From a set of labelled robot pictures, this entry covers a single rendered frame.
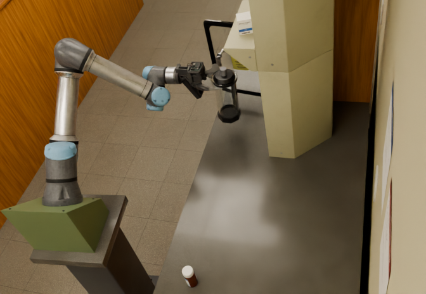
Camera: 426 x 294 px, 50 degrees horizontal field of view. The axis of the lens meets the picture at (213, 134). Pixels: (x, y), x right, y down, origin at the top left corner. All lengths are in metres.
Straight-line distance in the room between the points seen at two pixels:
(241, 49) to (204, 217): 0.68
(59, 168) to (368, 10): 1.32
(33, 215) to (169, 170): 1.67
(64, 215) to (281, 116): 0.88
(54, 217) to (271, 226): 0.80
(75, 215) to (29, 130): 1.96
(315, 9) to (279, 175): 0.71
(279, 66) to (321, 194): 0.55
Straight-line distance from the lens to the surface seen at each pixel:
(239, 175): 1.96
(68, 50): 1.86
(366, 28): 1.98
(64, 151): 1.82
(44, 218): 1.79
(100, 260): 1.90
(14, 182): 3.60
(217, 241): 1.80
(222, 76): 1.90
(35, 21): 3.72
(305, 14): 1.58
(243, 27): 1.68
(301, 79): 1.72
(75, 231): 1.81
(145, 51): 4.50
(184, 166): 3.31
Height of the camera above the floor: 2.46
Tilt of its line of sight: 45 degrees down
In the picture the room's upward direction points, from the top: 14 degrees counter-clockwise
